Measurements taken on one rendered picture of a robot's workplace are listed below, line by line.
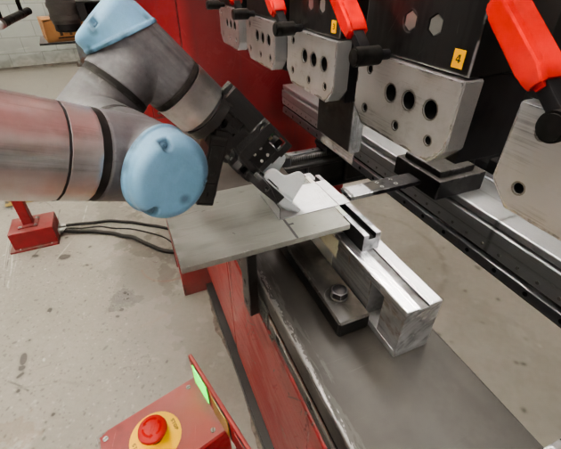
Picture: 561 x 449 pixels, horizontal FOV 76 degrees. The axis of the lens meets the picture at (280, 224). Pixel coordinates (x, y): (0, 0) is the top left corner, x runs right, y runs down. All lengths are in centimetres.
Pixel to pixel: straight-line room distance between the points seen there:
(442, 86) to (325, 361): 38
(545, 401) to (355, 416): 135
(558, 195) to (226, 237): 40
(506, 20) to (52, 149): 29
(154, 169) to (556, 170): 28
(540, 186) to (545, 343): 171
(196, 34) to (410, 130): 105
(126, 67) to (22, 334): 170
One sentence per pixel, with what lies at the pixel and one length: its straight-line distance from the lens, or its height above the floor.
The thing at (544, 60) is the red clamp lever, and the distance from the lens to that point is 26.
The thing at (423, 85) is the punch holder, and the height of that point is 124.
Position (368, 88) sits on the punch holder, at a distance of 44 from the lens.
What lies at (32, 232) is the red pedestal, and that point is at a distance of 246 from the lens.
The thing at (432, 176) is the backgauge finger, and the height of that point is 102.
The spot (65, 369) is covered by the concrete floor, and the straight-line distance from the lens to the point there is 180.
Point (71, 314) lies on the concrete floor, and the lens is 199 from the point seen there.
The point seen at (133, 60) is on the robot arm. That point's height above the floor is 125.
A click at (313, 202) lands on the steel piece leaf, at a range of 61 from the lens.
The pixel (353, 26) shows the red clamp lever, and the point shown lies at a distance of 40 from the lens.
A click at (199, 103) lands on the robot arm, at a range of 46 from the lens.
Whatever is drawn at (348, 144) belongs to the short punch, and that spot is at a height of 111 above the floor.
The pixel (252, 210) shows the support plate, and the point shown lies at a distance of 59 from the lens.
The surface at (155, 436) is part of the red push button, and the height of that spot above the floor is 81.
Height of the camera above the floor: 133
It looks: 36 degrees down
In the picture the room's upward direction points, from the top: straight up
